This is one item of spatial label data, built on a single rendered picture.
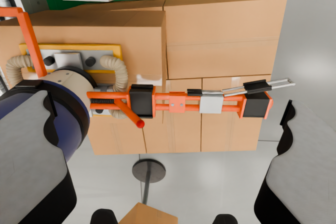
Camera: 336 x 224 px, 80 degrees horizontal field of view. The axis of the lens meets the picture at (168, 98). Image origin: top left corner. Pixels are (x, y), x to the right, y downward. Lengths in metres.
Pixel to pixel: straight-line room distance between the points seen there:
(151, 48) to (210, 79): 0.58
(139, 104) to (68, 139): 0.23
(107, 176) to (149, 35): 2.25
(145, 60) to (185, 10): 0.44
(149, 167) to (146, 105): 1.87
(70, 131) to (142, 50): 0.36
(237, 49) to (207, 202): 2.29
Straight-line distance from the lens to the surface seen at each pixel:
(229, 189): 2.89
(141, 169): 2.52
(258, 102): 0.66
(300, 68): 2.06
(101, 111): 0.80
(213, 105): 0.64
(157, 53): 0.72
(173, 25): 1.10
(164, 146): 1.51
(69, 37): 0.79
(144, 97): 0.62
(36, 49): 0.68
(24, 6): 1.26
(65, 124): 0.53
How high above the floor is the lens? 1.63
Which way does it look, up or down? 60 degrees down
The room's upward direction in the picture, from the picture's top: 177 degrees counter-clockwise
